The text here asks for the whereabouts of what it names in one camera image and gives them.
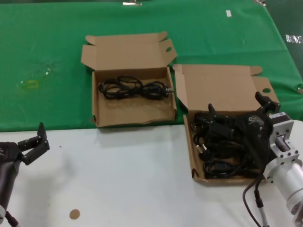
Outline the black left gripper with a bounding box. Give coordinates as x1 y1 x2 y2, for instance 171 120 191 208
0 122 51 207

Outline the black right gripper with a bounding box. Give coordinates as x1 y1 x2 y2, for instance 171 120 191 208
207 91 281 171

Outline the cardboard box with open lid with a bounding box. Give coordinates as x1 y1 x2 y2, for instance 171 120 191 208
172 63 280 188
80 32 178 128

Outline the clear film scrap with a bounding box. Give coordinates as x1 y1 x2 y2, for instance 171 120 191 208
35 61 59 77

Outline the crumpled silver foil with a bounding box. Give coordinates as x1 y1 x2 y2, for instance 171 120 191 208
285 35 303 44

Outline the green table cloth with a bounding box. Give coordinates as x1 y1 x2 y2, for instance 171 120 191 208
0 1 303 133

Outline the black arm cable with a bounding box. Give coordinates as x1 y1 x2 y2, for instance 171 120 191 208
241 174 266 227
4 211 20 227

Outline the cable with silver connector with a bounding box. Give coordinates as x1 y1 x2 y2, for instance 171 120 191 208
253 188 269 227

